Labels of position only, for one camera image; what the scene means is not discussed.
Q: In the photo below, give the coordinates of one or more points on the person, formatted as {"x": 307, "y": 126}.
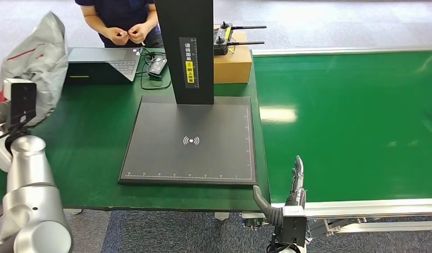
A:
{"x": 121, "y": 17}

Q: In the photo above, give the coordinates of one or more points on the dark grey scanner base plate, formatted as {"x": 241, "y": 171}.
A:
{"x": 187, "y": 146}

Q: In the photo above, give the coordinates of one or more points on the grey remote controller with antennas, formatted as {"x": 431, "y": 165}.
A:
{"x": 221, "y": 40}

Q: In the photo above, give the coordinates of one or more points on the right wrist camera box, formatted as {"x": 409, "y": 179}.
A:
{"x": 294, "y": 225}

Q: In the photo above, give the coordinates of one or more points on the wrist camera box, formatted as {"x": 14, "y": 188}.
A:
{"x": 294, "y": 225}
{"x": 21, "y": 101}

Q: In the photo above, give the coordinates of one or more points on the yellow sticker on column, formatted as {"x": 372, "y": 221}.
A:
{"x": 190, "y": 72}

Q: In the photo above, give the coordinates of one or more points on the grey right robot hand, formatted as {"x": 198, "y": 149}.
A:
{"x": 298, "y": 188}

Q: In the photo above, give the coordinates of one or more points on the black power adapter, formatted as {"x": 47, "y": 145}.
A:
{"x": 157, "y": 66}

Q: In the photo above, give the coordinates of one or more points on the black scanner column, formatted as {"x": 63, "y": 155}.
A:
{"x": 184, "y": 45}

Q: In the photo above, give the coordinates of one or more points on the grey plastic mailer package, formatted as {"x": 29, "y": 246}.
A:
{"x": 41, "y": 59}

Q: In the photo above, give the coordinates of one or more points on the green conveyor belt machine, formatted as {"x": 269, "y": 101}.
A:
{"x": 348, "y": 122}

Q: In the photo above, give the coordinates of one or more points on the brown cardboard box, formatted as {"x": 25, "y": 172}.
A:
{"x": 233, "y": 68}

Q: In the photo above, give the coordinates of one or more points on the dark grey laptop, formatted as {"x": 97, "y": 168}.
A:
{"x": 104, "y": 63}

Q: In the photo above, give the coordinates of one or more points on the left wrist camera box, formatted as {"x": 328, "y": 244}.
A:
{"x": 21, "y": 101}

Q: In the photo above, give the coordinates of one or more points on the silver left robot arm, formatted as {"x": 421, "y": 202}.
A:
{"x": 30, "y": 195}

